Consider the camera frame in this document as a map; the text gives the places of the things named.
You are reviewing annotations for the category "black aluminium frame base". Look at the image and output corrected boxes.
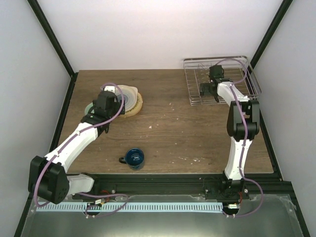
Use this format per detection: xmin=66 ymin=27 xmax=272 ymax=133
xmin=32 ymin=172 xmax=292 ymax=200

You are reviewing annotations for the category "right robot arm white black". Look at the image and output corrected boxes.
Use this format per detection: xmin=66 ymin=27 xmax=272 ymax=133
xmin=200 ymin=65 xmax=260 ymax=199

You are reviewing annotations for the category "light blue slotted cable duct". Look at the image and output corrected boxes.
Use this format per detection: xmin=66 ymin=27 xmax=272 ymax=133
xmin=37 ymin=202 xmax=223 ymax=213

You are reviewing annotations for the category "white plate blue spiral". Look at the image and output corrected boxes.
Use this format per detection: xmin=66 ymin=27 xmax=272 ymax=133
xmin=118 ymin=85 xmax=138 ymax=112

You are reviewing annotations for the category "mint green small bowl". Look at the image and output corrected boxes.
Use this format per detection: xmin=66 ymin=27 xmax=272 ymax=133
xmin=84 ymin=103 xmax=93 ymax=115

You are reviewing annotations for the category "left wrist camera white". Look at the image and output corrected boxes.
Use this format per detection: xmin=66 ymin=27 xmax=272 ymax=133
xmin=103 ymin=85 xmax=116 ymax=93

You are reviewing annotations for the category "dark blue mug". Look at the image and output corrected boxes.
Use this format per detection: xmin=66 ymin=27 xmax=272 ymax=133
xmin=118 ymin=148 xmax=145 ymax=170

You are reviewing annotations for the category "wire dish rack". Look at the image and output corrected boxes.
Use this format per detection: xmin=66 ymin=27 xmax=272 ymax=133
xmin=183 ymin=56 xmax=262 ymax=106

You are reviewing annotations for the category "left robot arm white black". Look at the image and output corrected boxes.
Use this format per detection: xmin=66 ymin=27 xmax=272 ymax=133
xmin=28 ymin=85 xmax=124 ymax=207

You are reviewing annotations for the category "beige plate under stack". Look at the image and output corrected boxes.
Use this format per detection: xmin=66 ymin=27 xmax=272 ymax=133
xmin=120 ymin=92 xmax=143 ymax=118

